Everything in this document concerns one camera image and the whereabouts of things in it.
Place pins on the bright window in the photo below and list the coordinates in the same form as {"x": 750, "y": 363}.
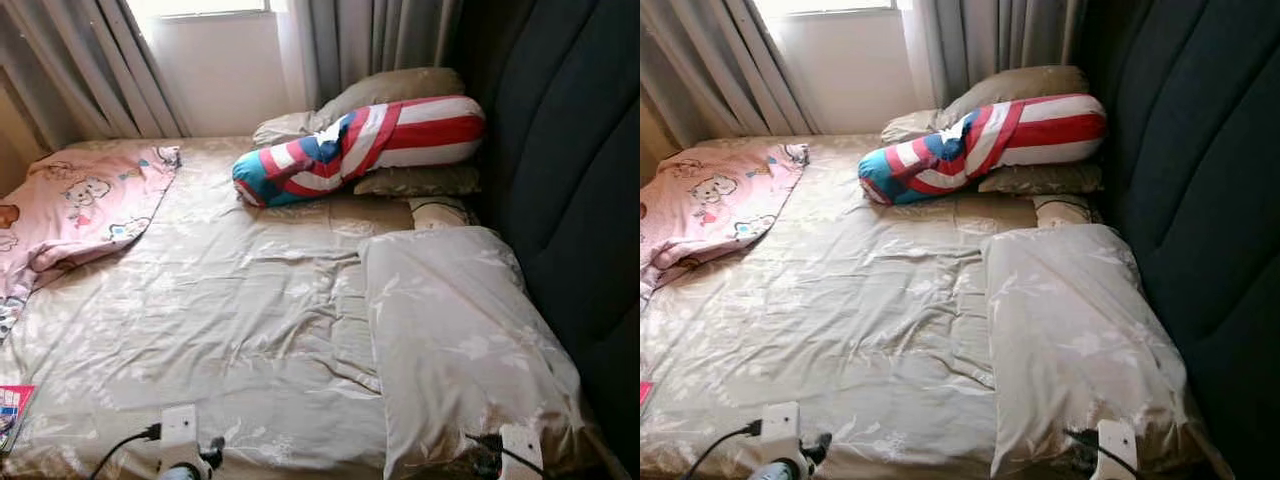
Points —
{"x": 830, "y": 5}
{"x": 200, "y": 6}

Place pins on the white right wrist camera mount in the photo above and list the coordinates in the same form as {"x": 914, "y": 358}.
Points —
{"x": 522, "y": 450}
{"x": 1118, "y": 450}

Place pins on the grey pleated curtain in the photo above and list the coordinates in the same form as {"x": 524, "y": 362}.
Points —
{"x": 90, "y": 70}
{"x": 380, "y": 40}
{"x": 1000, "y": 40}
{"x": 720, "y": 70}

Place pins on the beige floral folded quilt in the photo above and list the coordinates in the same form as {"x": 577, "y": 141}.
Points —
{"x": 460, "y": 340}
{"x": 1080, "y": 340}

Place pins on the colourful illustrated book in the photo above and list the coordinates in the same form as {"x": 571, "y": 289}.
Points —
{"x": 645, "y": 392}
{"x": 12, "y": 410}

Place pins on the bed with beige floral sheet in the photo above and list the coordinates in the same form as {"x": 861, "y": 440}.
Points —
{"x": 200, "y": 320}
{"x": 840, "y": 320}

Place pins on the red white blue bolster pillow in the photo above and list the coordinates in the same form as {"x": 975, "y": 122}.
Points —
{"x": 1030, "y": 128}
{"x": 400, "y": 130}

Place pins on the beige floral pillow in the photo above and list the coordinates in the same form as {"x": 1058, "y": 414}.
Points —
{"x": 1030, "y": 85}
{"x": 285, "y": 128}
{"x": 440, "y": 212}
{"x": 400, "y": 85}
{"x": 910, "y": 125}
{"x": 420, "y": 181}
{"x": 1050, "y": 180}
{"x": 1065, "y": 210}

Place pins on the pink cartoon bear blanket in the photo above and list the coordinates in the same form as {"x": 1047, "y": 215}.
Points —
{"x": 80, "y": 200}
{"x": 710, "y": 195}

